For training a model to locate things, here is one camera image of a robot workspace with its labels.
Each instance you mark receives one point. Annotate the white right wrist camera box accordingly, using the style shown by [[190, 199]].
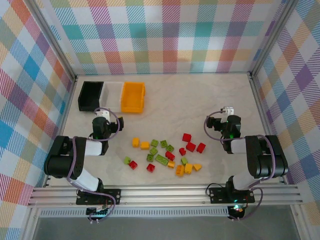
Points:
[[228, 110]]

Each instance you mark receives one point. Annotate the circuit board with green light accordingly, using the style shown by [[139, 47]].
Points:
[[237, 210]]

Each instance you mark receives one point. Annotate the white plastic bin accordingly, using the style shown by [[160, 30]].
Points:
[[112, 96]]

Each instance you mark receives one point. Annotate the yellow sloped lego brick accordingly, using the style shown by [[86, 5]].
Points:
[[197, 167]]

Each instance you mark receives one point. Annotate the black plastic bin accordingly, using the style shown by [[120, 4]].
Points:
[[90, 96]]

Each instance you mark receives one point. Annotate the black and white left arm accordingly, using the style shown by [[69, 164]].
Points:
[[60, 162]]

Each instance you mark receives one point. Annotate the orange lego brick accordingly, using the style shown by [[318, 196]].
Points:
[[179, 170]]

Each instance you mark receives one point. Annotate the small yellow lego brick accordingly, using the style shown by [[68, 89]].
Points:
[[171, 164]]

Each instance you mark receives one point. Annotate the long green lego brick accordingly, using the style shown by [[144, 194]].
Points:
[[162, 159]]

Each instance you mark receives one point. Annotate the aluminium frame post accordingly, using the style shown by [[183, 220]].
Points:
[[272, 37], [55, 41]]

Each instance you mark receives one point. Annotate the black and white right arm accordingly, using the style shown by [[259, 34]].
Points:
[[265, 162]]

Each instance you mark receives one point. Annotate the black circuit board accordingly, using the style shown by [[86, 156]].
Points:
[[96, 212]]

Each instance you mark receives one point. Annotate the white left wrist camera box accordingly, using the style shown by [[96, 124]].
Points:
[[103, 115]]

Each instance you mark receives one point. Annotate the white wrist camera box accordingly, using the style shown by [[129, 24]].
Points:
[[228, 110], [103, 115]]

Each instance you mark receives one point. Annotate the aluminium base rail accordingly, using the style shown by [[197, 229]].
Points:
[[162, 196]]

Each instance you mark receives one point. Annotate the orange plastic bin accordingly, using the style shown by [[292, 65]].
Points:
[[132, 100]]

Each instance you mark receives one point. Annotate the small red lego brick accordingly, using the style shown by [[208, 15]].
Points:
[[183, 151]]

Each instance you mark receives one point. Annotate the aluminium side rail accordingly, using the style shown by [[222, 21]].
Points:
[[263, 112], [65, 112]]

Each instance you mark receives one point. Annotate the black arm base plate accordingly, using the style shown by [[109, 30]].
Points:
[[217, 196], [112, 196]]

